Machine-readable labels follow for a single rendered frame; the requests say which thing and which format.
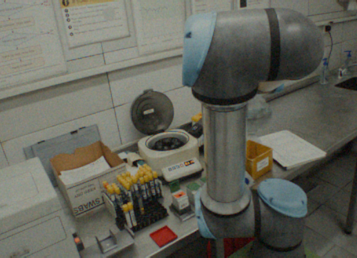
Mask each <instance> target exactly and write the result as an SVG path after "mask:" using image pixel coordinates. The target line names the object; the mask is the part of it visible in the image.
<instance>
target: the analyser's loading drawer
mask: <svg viewBox="0 0 357 258"><path fill-rule="evenodd" d="M124 226H125V229H124V230H122V231H120V232H118V233H116V234H114V233H113V232H112V231H111V230H110V229H109V232H110V235H108V236H106V237H104V238H101V239H98V238H97V236H96V235H95V237H96V241H97V243H95V244H93V245H92V246H90V247H89V246H88V247H87V248H85V249H83V250H80V251H79V252H80V255H81V258H106V257H107V256H108V255H111V254H113V253H114V252H116V251H118V250H121V249H122V248H124V247H126V246H128V245H131V244H132V243H134V244H135V245H137V243H136V238H135V234H134V233H133V232H132V231H131V229H129V228H128V226H127V225H126V224H124ZM107 244H109V246H107Z"/></svg>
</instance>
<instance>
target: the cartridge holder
mask: <svg viewBox="0 0 357 258"><path fill-rule="evenodd" d="M169 209H170V210H171V211H172V212H173V213H174V214H175V215H176V216H177V217H178V218H179V219H180V220H181V221H185V220H186V219H187V218H189V217H191V216H193V215H195V212H194V211H193V210H192V209H191V205H190V204H189V205H188V206H186V207H184V208H182V209H180V210H179V209H178V208H177V207H176V206H175V205H174V204H173V203H171V205H170V206H169Z"/></svg>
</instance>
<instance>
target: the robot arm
mask: <svg viewBox="0 0 357 258"><path fill-rule="evenodd" d="M324 51H325V44H324V41H323V36H322V34H321V32H320V29H319V28H318V26H317V25H316V24H315V23H314V22H313V21H312V20H311V19H310V18H308V17H306V16H305V15H304V14H303V13H301V12H298V11H296V10H292V9H289V8H266V9H260V8H259V9H252V10H230V11H223V12H217V11H211V12H206V13H200V14H193V15H192V16H189V17H188V18H187V19H186V23H185V31H184V40H183V67H182V84H183V86H185V87H188V88H192V96H193V98H195V100H197V101H198V102H200V103H201V113H202V117H201V118H200V119H199V120H198V121H197V122H196V123H195V124H194V125H193V126H192V127H191V128H190V129H189V132H190V134H191V135H192V136H193V137H195V138H196V139H199V138H200V137H201V136H202V135H203V143H204V153H205V174H206V183H205V184H204V186H203V187H202V189H201V191H199V192H197V193H196V195H195V211H196V220H197V224H198V229H199V231H200V233H201V234H202V236H203V237H204V238H210V239H222V238H236V237H255V238H254V240H253V242H252V244H251V246H250V248H249V258H307V256H306V252H305V250H304V246H303V231H304V228H305V216H306V214H307V196H306V194H305V193H304V191H303V190H302V189H301V188H300V187H299V186H297V185H296V184H293V183H292V182H290V181H287V180H282V179H266V180H265V181H262V182H261V183H260V184H259V186H258V188H257V189H256V190H250V189H249V188H248V186H247V184H246V183H245V168H246V152H247V122H248V105H249V101H250V100H252V99H253V98H254V97H255V96H256V95H263V94H269V95H272V94H274V93H280V92H281V91H282V90H283V88H284V83H285V82H287V81H288V80H292V81H296V80H299V79H302V78H304V77H306V76H307V75H310V74H311V73H313V71H315V70H316V69H317V67H319V65H320V62H321V61H322V59H323V55H324Z"/></svg>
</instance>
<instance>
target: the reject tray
mask: <svg viewBox="0 0 357 258"><path fill-rule="evenodd" d="M150 237H151V238H152V239H153V240H154V241H155V242H156V244H157V245H158V246H159V248H160V247H162V246H164V245H165V244H167V243H169V242H171V241H172V240H174V239H176V238H177V237H178V235H176V234H175V233H174V232H173V231H172V230H171V229H170V227H169V226H168V225H165V226H163V227H162V228H159V229H158V230H155V231H154V232H153V233H150Z"/></svg>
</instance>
